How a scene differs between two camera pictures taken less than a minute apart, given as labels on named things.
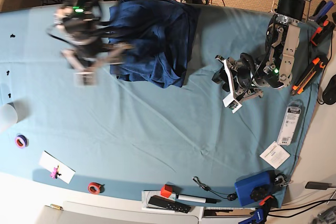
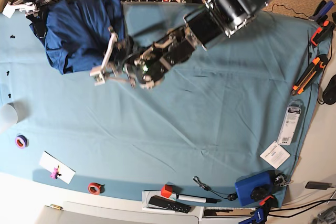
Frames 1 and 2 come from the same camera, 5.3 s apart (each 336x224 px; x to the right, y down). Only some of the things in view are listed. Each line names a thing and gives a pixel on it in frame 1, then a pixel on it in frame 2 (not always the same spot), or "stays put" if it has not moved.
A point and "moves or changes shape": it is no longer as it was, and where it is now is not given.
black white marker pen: x=193 y=198 stays put
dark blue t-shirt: x=156 y=36 moves or changes shape
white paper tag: x=275 y=155 stays put
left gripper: x=88 y=57 → x=31 y=9
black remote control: x=169 y=204 stays put
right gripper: x=243 y=74 → x=120 y=53
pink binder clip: x=55 y=173 stays put
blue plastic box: x=243 y=187 stays put
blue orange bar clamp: x=261 y=214 stays put
